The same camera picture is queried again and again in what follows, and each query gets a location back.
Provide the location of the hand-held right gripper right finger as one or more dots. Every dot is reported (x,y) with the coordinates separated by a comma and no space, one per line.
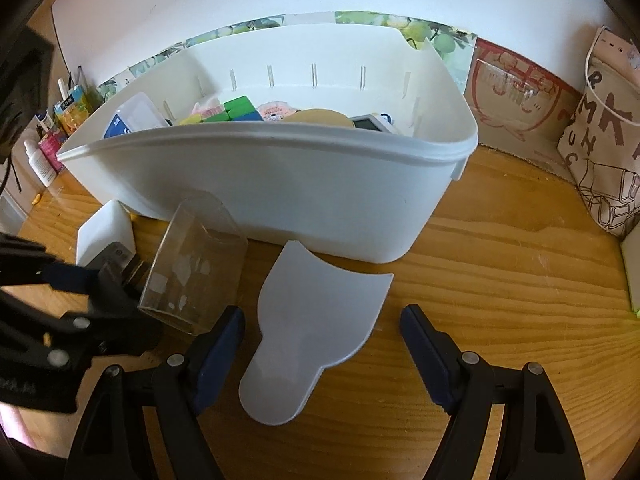
(426,355)

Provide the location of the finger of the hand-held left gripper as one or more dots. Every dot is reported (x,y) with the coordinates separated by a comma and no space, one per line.
(70,279)
(125,330)

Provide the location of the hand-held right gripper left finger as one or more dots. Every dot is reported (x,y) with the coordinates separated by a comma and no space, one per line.
(220,355)

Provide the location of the white charger block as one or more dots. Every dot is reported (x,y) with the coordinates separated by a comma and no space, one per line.
(102,230)

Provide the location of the clear plastic box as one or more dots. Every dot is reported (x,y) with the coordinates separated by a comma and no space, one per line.
(195,265)

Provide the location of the white plastic scoop-shaped divider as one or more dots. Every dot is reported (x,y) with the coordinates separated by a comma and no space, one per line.
(315,320)

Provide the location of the white plastic storage bin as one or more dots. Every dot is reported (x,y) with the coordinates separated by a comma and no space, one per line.
(280,185)

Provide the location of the colourful puzzle cube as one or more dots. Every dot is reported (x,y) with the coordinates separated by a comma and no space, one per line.
(240,109)

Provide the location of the gold round compact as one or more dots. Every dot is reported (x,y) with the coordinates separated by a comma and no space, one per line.
(320,118)

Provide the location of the person's left forearm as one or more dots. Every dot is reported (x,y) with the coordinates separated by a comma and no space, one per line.
(10,422)

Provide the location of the white spray bottle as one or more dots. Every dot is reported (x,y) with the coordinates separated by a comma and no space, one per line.
(42,167)

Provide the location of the pink snack packet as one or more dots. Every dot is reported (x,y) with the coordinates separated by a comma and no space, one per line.
(51,152)

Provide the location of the white tube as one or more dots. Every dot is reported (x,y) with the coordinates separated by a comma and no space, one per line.
(45,124)

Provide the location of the clear case with blue card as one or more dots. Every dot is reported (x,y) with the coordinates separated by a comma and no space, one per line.
(132,117)

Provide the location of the bunch of pens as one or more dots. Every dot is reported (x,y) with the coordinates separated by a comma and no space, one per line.
(70,82)

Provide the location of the grey digital device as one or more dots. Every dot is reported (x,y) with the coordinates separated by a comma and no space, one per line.
(370,122)

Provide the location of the letter-print canvas tote bag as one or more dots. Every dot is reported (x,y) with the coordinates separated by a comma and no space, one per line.
(605,160)

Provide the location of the cardboard box with red print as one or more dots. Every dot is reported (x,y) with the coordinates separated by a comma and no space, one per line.
(515,105)

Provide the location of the pink pouch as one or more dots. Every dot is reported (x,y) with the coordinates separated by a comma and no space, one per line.
(625,47)

